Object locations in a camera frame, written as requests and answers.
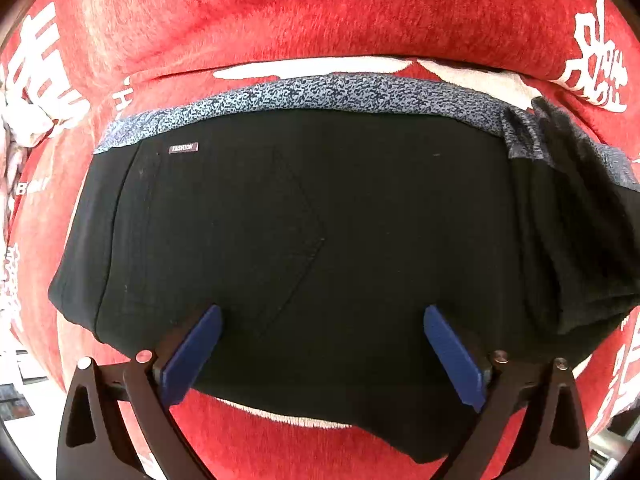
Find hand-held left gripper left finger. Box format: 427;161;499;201
55;304;223;480

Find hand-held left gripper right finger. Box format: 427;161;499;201
423;304;592;480

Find black pants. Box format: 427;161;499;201
47;102;640;466

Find blue patterned cloth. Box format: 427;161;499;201
94;74;640;192

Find red printed blanket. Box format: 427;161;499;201
0;0;640;480

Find grey metal frame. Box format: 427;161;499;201
589;407;640;468

